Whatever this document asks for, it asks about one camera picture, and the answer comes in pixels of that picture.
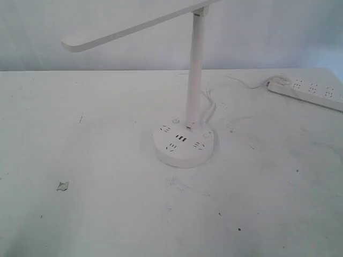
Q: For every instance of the white desk lamp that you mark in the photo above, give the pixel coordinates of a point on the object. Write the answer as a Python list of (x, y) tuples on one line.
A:
[(179, 143)]

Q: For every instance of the torn tape scrap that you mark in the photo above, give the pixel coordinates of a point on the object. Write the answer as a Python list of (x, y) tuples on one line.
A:
[(63, 186)]

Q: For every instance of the white power strip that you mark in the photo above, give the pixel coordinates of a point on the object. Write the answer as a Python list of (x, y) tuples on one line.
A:
[(324, 95)]

